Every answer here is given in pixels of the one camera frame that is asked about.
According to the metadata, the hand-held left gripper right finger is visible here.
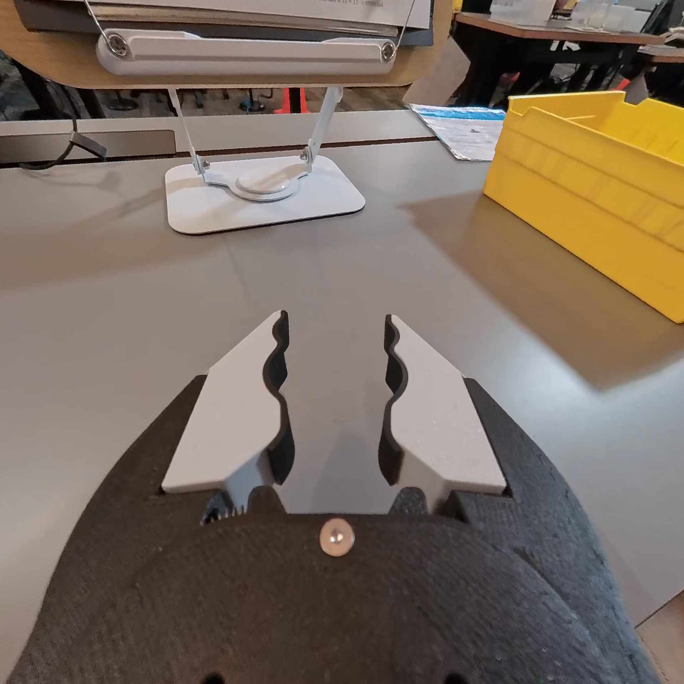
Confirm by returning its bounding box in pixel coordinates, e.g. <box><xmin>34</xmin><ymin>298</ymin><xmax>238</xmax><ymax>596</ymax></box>
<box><xmin>377</xmin><ymin>313</ymin><xmax>508</xmax><ymax>515</ymax></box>

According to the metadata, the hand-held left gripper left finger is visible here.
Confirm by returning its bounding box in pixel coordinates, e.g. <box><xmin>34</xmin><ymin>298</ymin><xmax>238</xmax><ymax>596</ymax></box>
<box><xmin>160</xmin><ymin>309</ymin><xmax>297</xmax><ymax>508</ymax></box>

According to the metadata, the yellow storage bin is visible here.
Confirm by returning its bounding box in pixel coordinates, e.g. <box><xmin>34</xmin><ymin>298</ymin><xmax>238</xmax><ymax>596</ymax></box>
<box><xmin>482</xmin><ymin>91</ymin><xmax>684</xmax><ymax>325</ymax></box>

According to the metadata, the grey desk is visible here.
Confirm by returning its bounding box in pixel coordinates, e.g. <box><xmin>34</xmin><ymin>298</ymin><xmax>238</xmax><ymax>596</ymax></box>
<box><xmin>0</xmin><ymin>109</ymin><xmax>684</xmax><ymax>684</ymax></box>

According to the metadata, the black desk mat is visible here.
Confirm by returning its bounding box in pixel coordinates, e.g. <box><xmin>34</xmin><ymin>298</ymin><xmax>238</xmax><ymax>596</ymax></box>
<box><xmin>0</xmin><ymin>128</ymin><xmax>177</xmax><ymax>164</ymax></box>

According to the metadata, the white document stand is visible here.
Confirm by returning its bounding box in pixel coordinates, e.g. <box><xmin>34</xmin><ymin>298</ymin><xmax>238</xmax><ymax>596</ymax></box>
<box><xmin>95</xmin><ymin>29</ymin><xmax>400</xmax><ymax>236</ymax></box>

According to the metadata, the laminated instruction sheet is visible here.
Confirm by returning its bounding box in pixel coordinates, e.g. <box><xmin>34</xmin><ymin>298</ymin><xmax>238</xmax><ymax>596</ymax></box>
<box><xmin>410</xmin><ymin>103</ymin><xmax>507</xmax><ymax>162</ymax></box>

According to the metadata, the beige sign board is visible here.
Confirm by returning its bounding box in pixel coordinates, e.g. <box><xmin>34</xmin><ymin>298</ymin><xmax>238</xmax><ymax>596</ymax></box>
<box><xmin>411</xmin><ymin>37</ymin><xmax>472</xmax><ymax>108</ymax></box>

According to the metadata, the wooden stand board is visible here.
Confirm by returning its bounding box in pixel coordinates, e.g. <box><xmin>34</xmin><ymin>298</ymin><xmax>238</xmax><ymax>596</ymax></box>
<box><xmin>0</xmin><ymin>0</ymin><xmax>455</xmax><ymax>90</ymax></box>

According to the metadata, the long wooden table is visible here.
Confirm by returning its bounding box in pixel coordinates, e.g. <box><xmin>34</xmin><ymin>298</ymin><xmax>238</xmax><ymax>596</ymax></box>
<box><xmin>454</xmin><ymin>11</ymin><xmax>684</xmax><ymax>108</ymax></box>

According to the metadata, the instruction sheet on stand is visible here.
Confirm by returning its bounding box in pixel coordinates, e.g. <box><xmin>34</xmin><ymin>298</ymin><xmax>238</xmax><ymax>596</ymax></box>
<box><xmin>13</xmin><ymin>0</ymin><xmax>435</xmax><ymax>48</ymax></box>

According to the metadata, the black cable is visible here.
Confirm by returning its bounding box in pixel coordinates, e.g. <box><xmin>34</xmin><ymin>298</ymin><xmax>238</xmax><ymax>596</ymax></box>
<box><xmin>19</xmin><ymin>119</ymin><xmax>109</xmax><ymax>172</ymax></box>

